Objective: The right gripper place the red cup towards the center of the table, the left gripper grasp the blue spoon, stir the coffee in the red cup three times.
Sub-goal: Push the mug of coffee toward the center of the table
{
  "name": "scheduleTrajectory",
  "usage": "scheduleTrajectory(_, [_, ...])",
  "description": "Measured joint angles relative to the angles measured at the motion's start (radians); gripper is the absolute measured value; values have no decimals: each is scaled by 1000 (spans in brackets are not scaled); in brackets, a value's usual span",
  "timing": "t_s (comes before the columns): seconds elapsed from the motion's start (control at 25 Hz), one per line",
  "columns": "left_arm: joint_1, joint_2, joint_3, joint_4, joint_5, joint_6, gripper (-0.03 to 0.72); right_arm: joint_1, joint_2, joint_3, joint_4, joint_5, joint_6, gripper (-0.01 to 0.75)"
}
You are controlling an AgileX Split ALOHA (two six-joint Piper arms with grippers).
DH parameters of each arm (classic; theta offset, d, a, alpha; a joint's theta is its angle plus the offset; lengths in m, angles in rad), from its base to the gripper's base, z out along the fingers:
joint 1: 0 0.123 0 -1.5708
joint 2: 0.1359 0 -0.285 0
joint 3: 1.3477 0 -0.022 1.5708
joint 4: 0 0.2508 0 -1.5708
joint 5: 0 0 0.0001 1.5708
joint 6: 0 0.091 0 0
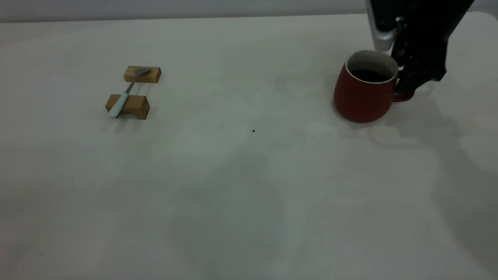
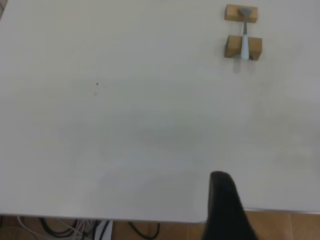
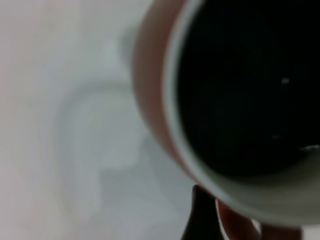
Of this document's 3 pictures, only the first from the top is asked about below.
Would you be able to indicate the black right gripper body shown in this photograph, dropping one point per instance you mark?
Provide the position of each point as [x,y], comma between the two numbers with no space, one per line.
[428,19]

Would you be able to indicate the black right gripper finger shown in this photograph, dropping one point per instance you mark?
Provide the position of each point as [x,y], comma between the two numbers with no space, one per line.
[400,58]
[426,62]

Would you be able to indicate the red ceramic coffee mug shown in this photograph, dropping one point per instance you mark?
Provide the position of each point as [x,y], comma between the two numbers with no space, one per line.
[362,101]

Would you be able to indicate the flat rectangular wooden block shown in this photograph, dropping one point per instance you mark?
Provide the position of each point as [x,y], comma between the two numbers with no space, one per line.
[149,76]

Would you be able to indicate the arched wooden block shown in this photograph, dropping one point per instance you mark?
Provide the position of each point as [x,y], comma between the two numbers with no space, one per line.
[136,105]

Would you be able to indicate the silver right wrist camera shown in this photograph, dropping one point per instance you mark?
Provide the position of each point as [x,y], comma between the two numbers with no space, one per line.
[382,37]

